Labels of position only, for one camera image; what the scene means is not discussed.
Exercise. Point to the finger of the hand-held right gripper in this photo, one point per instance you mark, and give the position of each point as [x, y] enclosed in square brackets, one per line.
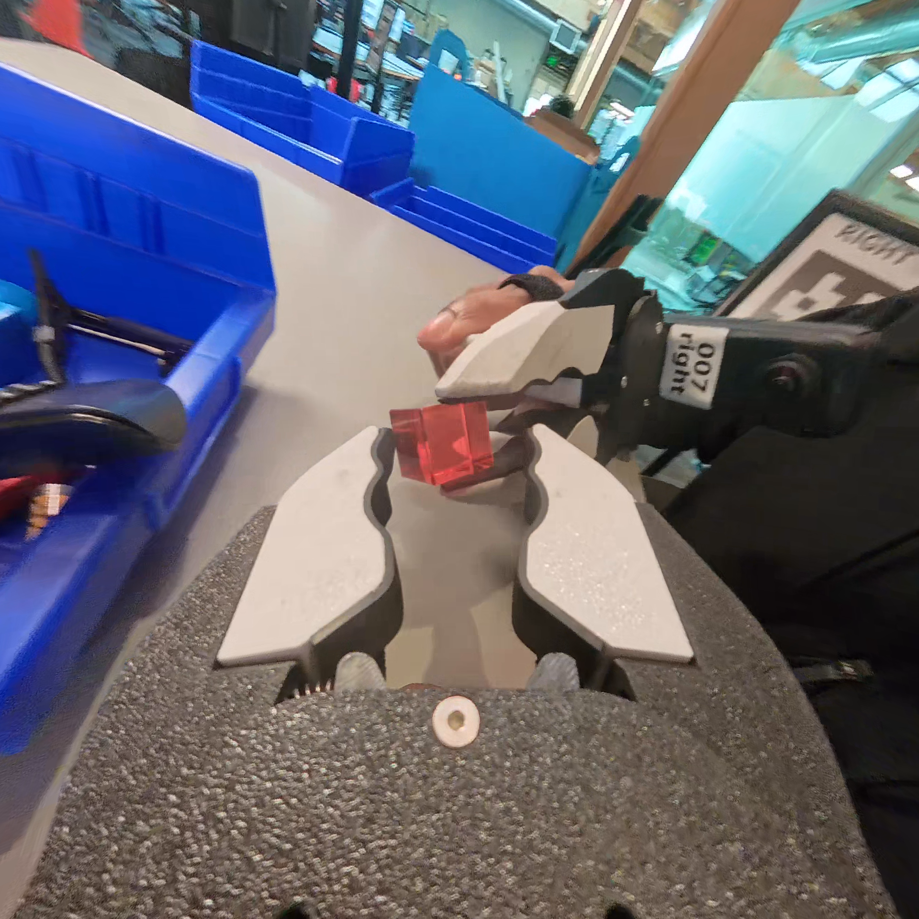
[585, 438]
[531, 344]

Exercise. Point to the wooden post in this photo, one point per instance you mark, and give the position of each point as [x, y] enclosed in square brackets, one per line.
[682, 122]

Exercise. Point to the person's black jacket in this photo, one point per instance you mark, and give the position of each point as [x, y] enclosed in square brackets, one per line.
[790, 538]

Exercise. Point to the red plastic piece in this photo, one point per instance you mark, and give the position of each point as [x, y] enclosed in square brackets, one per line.
[14, 495]

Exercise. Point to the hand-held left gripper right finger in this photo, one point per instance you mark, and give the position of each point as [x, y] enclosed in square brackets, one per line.
[603, 574]

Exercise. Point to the red translucent cube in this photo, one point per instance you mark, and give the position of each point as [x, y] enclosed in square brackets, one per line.
[445, 445]

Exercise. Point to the person's right hand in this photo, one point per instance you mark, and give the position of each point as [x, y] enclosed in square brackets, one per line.
[467, 319]

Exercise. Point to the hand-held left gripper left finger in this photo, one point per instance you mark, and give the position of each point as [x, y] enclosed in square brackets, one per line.
[316, 567]

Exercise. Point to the black remote control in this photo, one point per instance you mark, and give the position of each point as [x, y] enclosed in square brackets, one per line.
[108, 416]

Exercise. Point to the black marker pen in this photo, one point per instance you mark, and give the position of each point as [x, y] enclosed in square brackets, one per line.
[129, 337]

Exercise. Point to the light blue foam block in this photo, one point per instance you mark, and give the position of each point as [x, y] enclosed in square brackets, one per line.
[14, 309]

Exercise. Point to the blue corrugated plastic tote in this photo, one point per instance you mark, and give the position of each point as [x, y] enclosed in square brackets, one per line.
[488, 143]

